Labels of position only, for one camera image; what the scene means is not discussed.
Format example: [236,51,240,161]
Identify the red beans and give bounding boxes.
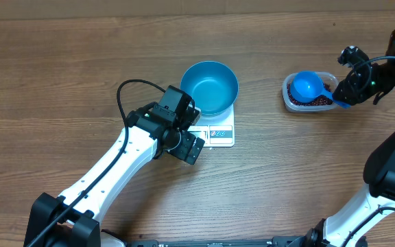
[287,84,333,106]

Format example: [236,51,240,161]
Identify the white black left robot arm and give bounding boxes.
[24,86,204,246]

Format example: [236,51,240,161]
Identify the blue metal bowl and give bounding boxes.
[180,60,239,116]

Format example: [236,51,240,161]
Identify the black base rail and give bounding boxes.
[125,236,305,247]

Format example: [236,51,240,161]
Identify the white digital kitchen scale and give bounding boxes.
[188,105,235,148]

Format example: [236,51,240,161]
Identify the blue plastic measuring scoop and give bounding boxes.
[290,71,350,108]

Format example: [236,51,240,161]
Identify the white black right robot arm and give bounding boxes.
[290,30,395,247]

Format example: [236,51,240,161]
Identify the clear plastic food container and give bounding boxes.
[282,72,339,113]

